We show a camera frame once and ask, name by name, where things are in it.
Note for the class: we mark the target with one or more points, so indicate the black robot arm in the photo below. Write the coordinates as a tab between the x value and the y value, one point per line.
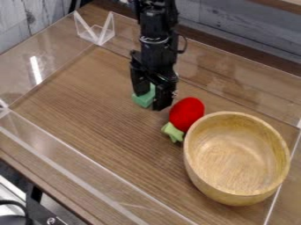
158	18

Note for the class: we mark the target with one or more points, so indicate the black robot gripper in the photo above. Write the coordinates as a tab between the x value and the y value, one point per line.
153	67

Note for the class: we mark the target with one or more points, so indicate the clear acrylic corner bracket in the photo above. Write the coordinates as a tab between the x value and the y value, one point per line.
97	34

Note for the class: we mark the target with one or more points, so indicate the red plush strawberry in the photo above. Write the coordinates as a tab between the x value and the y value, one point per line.
184	114

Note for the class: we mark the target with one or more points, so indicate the green rectangular block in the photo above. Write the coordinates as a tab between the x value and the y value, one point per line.
145	100

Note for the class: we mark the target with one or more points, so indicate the brown wooden bowl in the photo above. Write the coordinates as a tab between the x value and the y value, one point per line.
237	158

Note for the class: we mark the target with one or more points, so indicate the black metal table frame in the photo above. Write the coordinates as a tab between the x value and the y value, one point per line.
41	215

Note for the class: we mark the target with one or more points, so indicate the clear acrylic tray wall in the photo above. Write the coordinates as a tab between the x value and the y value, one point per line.
93	149

